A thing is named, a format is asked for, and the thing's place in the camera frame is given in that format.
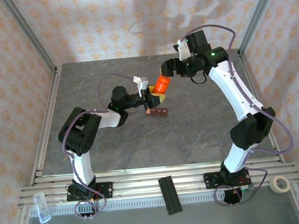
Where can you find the orange pill bottle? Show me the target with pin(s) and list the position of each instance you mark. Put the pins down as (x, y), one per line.
(161, 89)

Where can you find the orange bottle cap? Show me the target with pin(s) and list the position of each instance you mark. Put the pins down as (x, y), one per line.
(164, 79)

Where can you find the brown pill organizer strip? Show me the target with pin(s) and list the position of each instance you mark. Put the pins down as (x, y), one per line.
(158, 112)

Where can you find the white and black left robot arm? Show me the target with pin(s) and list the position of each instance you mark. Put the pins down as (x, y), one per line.
(81, 167)

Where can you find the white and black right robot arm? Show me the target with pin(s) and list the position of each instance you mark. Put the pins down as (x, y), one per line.
(231, 89)

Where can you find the patterned cloth backdrop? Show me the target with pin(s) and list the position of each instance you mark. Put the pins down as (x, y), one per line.
(105, 21)

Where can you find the small circuit board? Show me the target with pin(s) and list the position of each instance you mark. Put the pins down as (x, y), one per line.
(247, 187)

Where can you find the clear plastic bottle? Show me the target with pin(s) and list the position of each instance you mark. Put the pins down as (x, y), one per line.
(41, 208)

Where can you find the white tape roll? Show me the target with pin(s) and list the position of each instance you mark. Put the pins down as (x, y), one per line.
(274, 186)

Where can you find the aluminium table side rail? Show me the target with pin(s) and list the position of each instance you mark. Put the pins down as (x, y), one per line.
(250, 82)
(52, 99)

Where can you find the aluminium frame post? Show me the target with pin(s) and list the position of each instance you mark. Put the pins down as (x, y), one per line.
(30, 36)
(258, 16)

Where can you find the aluminium mounting rail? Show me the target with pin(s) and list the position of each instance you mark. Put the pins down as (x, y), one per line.
(137, 185)

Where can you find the black rail piece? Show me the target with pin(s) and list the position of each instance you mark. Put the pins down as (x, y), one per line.
(169, 194)

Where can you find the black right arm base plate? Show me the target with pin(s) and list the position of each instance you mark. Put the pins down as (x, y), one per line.
(210, 180)

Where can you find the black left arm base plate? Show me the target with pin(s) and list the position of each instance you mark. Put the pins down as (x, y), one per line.
(106, 190)

